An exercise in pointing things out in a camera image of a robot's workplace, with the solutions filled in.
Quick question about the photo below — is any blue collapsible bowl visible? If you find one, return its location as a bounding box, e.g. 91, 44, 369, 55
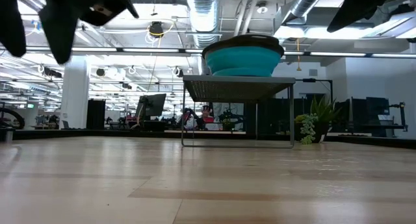
201, 34, 285, 78

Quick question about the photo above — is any white building column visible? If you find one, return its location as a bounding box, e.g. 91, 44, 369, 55
59, 56, 90, 130

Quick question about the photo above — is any black curved background tube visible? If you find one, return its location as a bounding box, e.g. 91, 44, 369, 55
0, 106, 26, 130

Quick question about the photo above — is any background workstation desk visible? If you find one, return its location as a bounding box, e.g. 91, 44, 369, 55
333, 96, 409, 138

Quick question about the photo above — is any black background cabinet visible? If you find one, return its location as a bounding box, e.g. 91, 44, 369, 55
86, 99, 107, 131

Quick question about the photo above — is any potted succulent plant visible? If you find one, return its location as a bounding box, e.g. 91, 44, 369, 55
294, 95, 342, 145

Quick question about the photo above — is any black ceiling lamp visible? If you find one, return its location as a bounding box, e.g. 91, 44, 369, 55
148, 21, 165, 39

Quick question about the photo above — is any grey perforated metal stand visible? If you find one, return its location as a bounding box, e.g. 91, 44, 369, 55
181, 75, 296, 149

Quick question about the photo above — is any black background monitor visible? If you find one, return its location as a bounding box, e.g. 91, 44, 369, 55
135, 93, 167, 121

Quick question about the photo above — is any person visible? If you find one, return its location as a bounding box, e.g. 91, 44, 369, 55
200, 104, 216, 131

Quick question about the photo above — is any silver ceiling duct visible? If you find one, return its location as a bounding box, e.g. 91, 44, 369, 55
185, 0, 224, 49
281, 0, 328, 25

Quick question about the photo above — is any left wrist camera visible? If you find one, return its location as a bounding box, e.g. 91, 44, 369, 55
79, 0, 140, 27

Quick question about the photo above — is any black background gantry frame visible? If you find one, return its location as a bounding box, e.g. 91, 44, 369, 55
294, 77, 334, 121

